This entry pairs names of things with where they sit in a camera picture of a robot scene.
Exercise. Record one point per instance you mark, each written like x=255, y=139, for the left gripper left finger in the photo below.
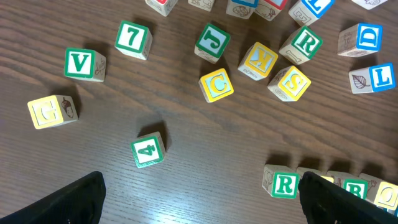
x=79, y=202

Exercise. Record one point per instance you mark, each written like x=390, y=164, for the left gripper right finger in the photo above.
x=325, y=203

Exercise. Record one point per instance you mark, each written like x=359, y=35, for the green B block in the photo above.
x=350, y=183

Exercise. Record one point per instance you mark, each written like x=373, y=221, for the green r block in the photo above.
x=280, y=181
x=301, y=46

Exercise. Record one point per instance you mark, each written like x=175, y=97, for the green 4 block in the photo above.
x=148, y=150

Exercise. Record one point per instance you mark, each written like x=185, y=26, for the blue L block lower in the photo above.
x=372, y=79

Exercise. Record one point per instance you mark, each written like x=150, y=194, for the blue l block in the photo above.
x=372, y=79
x=306, y=12

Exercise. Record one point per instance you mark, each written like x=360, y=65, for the green V block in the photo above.
x=84, y=64

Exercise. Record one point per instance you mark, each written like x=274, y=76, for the yellow tilted block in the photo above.
x=216, y=85

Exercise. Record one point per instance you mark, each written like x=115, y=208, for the blue D block lower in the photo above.
x=360, y=40

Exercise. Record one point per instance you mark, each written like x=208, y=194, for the blue d block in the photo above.
x=369, y=4
x=360, y=40

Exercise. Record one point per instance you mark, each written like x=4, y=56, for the green 7 block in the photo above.
x=134, y=40

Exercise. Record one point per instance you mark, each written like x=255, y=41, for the blue L block upper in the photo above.
x=306, y=12

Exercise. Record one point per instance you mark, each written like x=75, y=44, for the green J block left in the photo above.
x=211, y=43

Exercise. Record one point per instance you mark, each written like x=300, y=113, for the red A block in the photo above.
x=269, y=9

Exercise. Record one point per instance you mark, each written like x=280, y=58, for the blue D block upper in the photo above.
x=369, y=4

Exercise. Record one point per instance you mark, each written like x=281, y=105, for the blue P block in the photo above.
x=241, y=8

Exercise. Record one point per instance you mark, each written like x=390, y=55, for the red U block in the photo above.
x=163, y=7

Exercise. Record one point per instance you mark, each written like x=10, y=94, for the green Z block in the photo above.
x=202, y=4

